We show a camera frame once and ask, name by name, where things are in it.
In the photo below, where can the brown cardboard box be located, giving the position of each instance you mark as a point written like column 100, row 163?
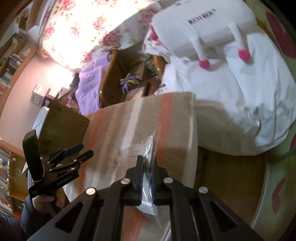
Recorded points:
column 59, row 127

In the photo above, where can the white cloth bag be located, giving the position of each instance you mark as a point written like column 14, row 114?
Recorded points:
column 233, row 99

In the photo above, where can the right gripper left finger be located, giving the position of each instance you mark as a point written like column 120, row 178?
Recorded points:
column 96, row 214

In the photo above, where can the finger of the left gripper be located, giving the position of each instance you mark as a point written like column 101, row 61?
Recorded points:
column 60, row 155
column 76, row 163

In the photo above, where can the purple blanket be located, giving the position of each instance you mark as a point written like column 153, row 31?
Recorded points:
column 90, row 79

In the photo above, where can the left hand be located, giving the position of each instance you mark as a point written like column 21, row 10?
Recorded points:
column 44, row 203

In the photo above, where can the white Kotex plush toy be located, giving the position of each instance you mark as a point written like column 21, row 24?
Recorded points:
column 187, row 28

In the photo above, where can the heart patterned green mat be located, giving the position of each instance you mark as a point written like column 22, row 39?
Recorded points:
column 275, row 219

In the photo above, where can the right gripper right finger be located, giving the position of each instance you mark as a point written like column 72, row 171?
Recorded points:
column 194, row 214

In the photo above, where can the wooden rattan chair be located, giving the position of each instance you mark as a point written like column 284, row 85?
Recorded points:
column 121, row 82

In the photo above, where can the clear plastic bag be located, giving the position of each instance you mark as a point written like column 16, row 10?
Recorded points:
column 147, row 149

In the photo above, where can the floral rose curtain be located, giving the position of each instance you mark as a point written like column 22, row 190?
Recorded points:
column 73, row 31

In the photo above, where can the striped beige table cloth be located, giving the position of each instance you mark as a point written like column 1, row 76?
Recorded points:
column 116, row 134

